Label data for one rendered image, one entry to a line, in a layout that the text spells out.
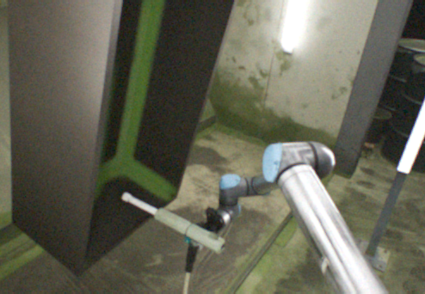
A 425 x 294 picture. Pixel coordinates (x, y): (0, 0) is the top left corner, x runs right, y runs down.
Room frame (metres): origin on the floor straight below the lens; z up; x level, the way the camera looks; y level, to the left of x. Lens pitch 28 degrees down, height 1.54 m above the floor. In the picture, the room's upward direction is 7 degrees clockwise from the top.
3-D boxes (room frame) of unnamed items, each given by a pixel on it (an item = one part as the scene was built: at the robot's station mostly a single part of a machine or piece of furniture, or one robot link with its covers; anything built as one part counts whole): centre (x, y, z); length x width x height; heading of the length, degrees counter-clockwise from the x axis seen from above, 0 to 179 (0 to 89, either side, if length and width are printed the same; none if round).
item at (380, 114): (3.45, -1.49, 0.14); 0.31 x 0.29 x 0.28; 151
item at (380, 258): (1.76, -1.00, 0.01); 0.20 x 0.20 x 0.01; 61
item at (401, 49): (3.73, -1.87, 0.44); 0.59 x 0.58 x 0.89; 52
